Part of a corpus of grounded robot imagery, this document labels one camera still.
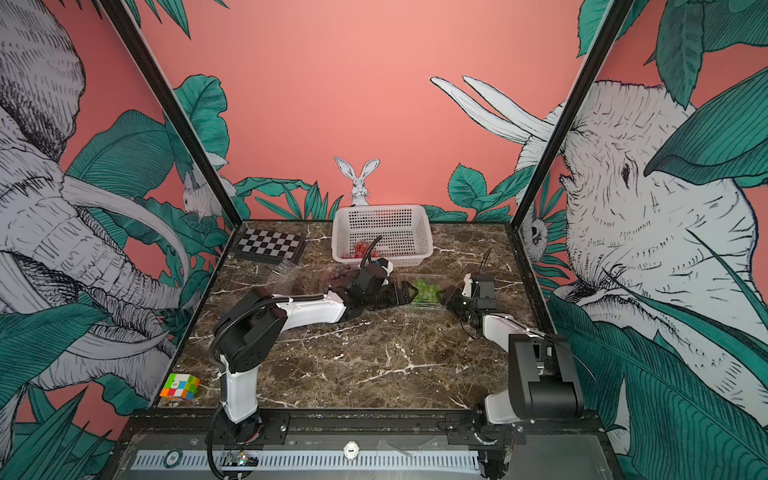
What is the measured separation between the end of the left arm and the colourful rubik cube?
1.66 ft

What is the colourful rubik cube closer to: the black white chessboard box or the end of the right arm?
the black white chessboard box

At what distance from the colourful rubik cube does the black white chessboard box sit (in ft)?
1.40

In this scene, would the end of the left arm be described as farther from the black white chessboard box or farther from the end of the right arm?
the black white chessboard box

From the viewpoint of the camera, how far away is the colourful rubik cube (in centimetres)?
76

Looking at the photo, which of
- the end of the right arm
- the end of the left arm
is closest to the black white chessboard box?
the end of the left arm

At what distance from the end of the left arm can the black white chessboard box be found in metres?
0.41

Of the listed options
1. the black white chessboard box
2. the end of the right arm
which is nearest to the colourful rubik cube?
the black white chessboard box

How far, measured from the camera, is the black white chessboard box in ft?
3.56

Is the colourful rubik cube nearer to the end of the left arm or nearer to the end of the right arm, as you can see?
the end of the left arm

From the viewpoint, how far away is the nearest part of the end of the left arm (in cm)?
75
